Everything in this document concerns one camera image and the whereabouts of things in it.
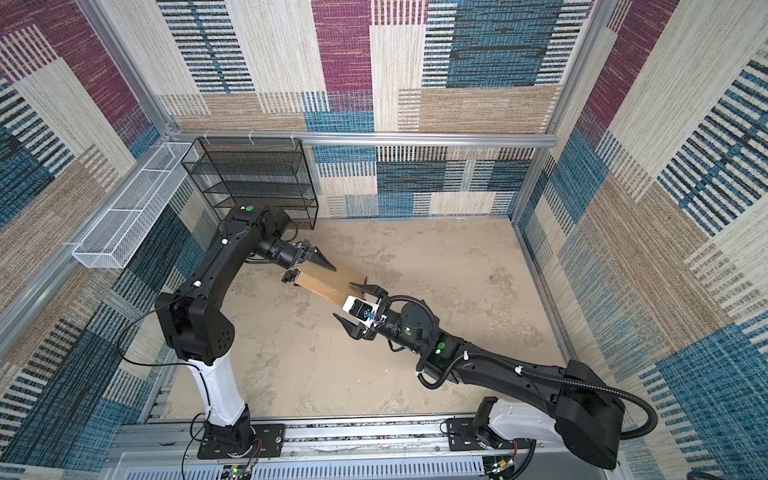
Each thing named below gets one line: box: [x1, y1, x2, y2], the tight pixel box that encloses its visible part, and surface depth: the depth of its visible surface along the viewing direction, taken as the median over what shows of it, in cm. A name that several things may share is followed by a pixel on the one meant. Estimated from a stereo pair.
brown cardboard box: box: [294, 261, 368, 307], surface depth 68 cm
